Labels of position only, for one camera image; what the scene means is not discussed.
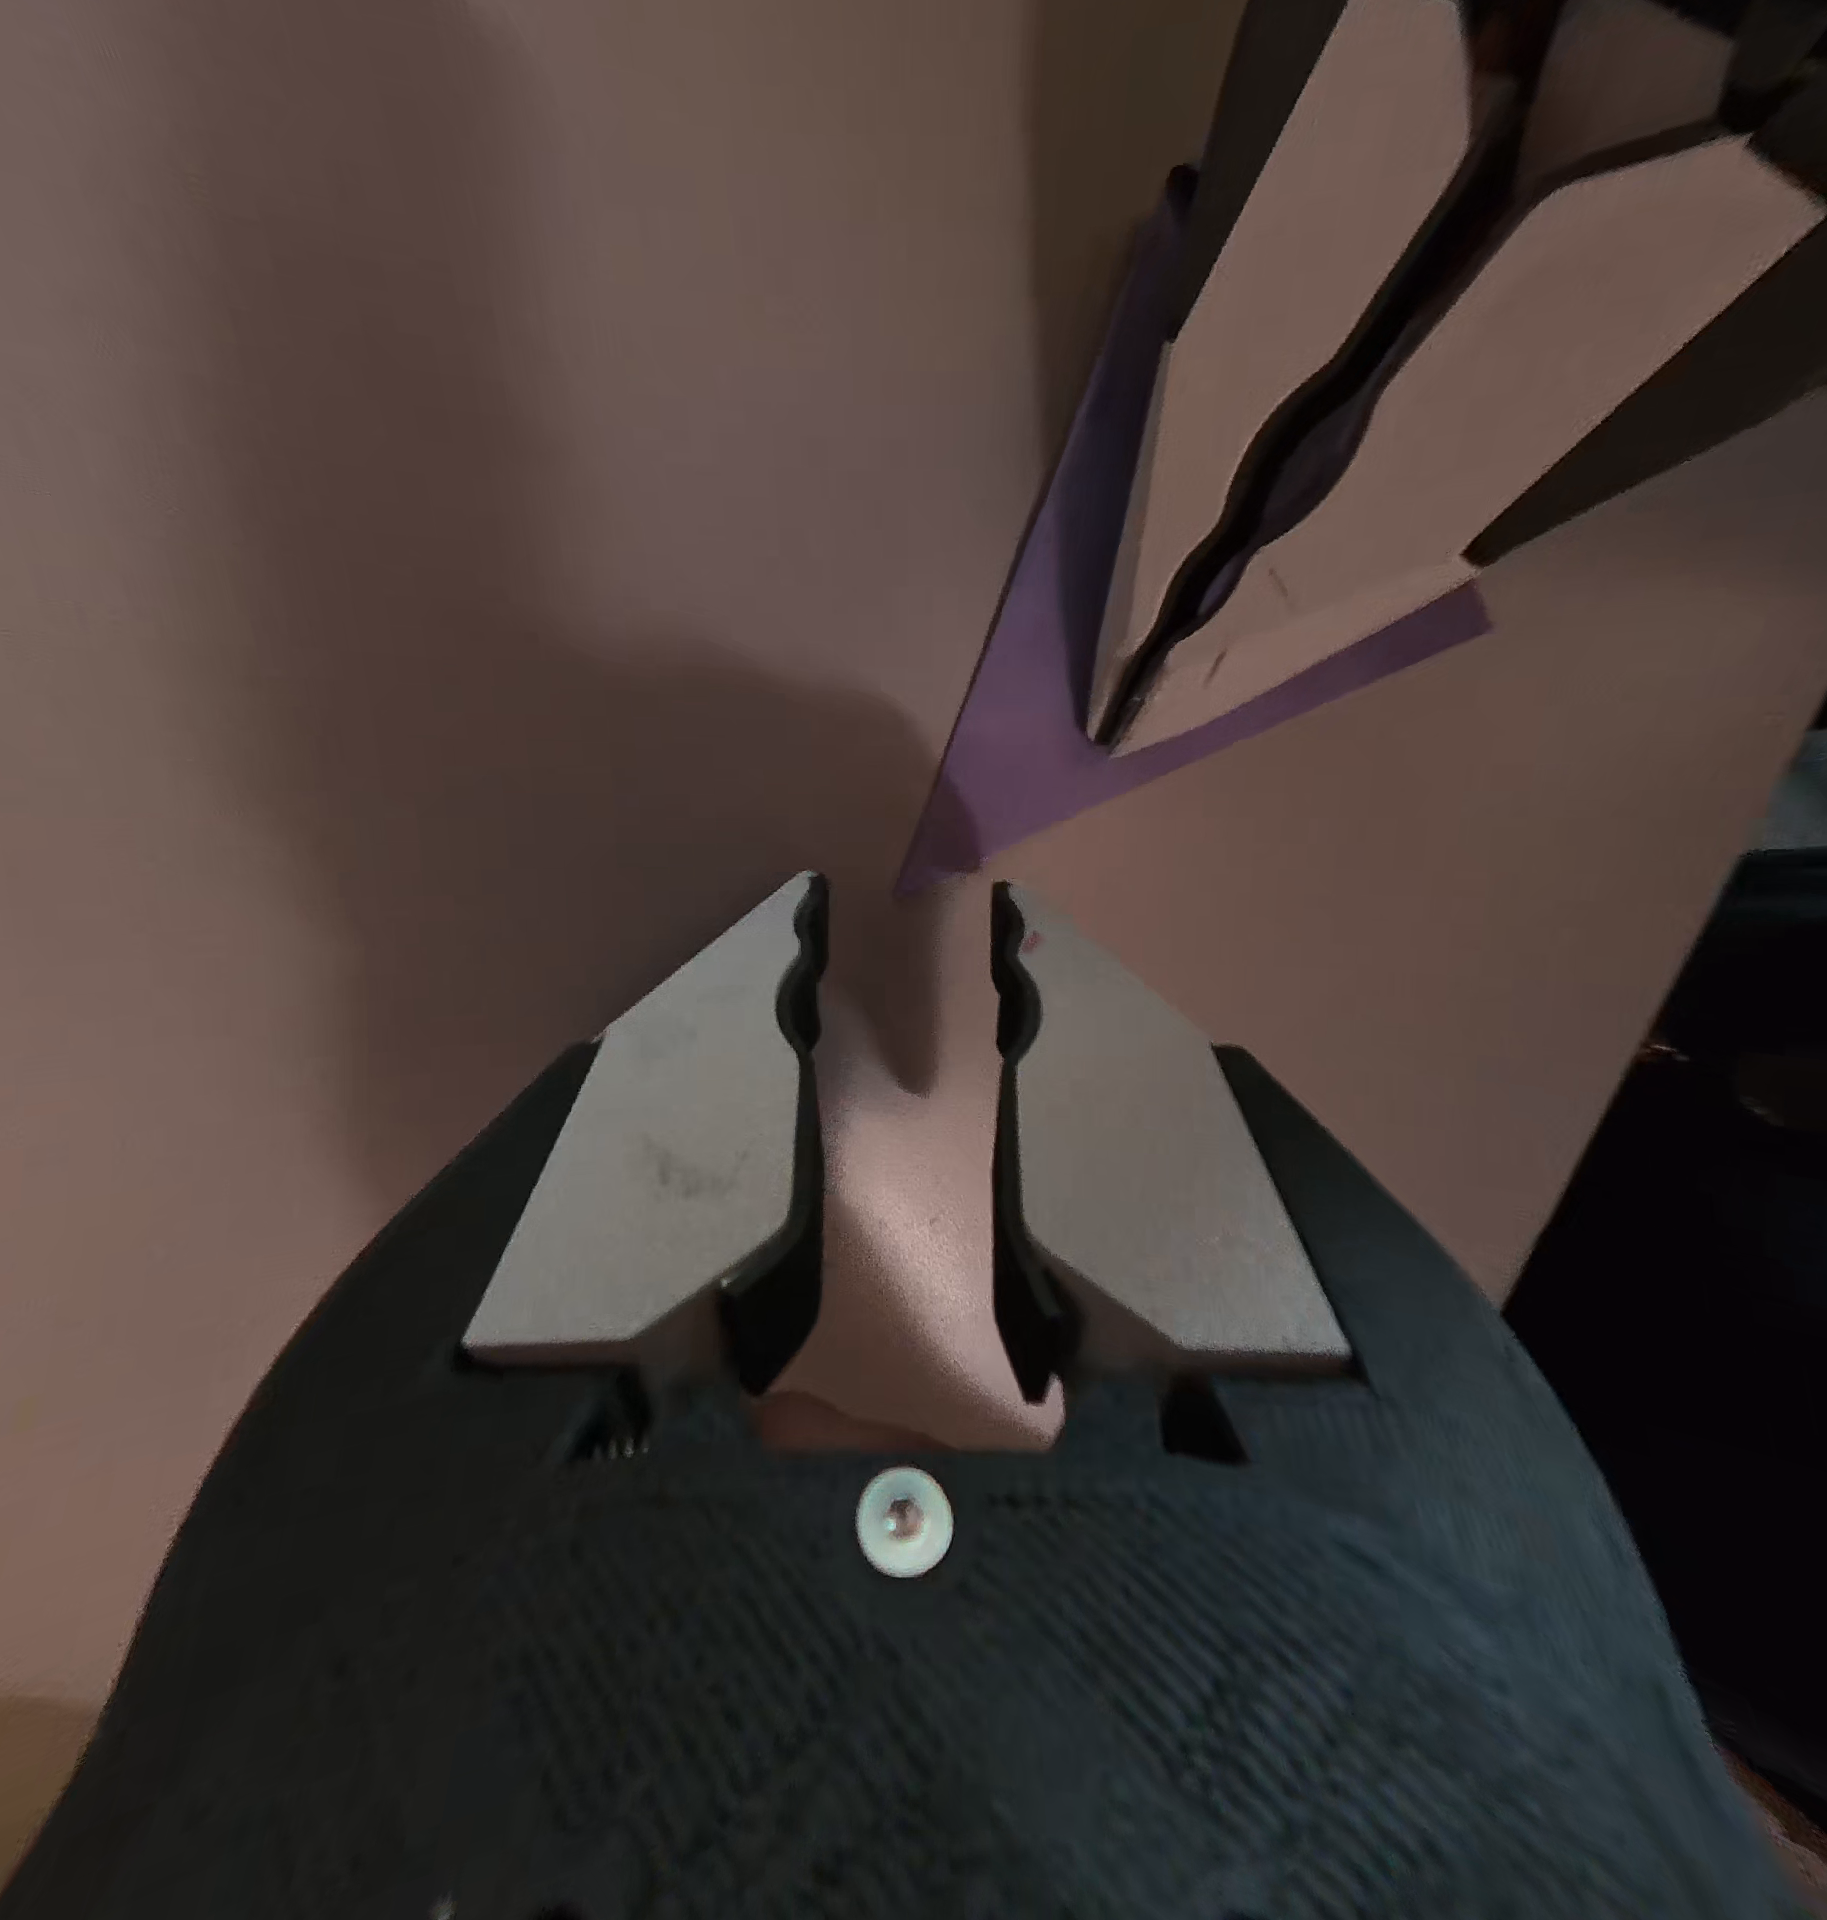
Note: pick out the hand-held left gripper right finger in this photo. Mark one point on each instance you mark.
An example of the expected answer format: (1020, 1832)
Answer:
(1154, 1185)

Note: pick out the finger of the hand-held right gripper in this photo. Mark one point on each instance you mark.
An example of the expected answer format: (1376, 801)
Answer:
(1544, 359)
(1304, 239)

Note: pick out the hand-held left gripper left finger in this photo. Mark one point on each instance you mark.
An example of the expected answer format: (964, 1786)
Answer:
(657, 1168)

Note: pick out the grey textured mat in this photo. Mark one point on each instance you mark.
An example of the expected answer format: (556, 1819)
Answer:
(1819, 782)

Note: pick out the dark cloth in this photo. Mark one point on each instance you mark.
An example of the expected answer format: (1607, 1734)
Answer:
(1720, 1349)

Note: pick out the purple paper sheet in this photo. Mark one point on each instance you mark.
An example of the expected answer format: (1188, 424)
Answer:
(1032, 717)

